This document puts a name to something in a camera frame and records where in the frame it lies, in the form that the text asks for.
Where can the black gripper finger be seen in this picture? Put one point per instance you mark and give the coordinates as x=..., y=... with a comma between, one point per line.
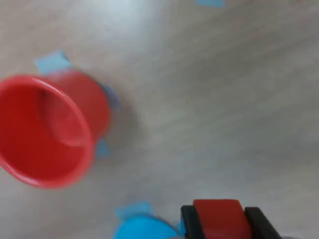
x=261, y=224
x=193, y=224

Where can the red cube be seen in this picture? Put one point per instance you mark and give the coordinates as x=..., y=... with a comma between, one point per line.
x=221, y=219

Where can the blue plastic cup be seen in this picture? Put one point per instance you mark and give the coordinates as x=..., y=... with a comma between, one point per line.
x=147, y=229

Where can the blue tape piece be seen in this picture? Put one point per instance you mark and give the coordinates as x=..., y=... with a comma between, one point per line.
x=209, y=3
x=52, y=62
x=112, y=98
x=103, y=149

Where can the red plastic cup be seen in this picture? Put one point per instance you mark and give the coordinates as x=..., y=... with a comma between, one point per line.
x=42, y=132

